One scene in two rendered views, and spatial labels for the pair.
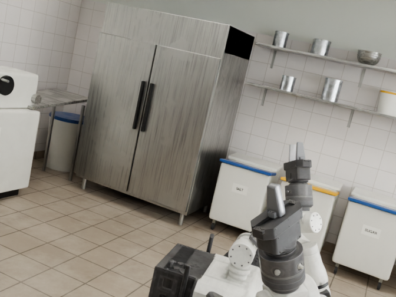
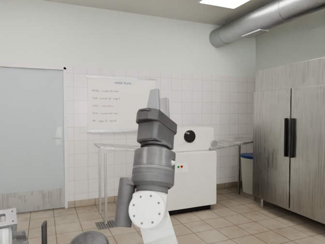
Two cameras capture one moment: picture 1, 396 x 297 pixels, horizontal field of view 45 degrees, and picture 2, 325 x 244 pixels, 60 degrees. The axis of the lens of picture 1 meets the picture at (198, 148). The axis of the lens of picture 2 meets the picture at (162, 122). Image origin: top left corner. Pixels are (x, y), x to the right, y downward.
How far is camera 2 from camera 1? 1.38 m
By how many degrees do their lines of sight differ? 46
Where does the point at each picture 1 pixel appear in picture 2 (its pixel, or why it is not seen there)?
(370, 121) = not seen: outside the picture
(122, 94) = (274, 131)
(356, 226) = not seen: outside the picture
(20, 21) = (212, 99)
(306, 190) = (144, 156)
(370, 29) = not seen: outside the picture
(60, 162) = (250, 188)
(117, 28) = (264, 85)
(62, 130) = (248, 164)
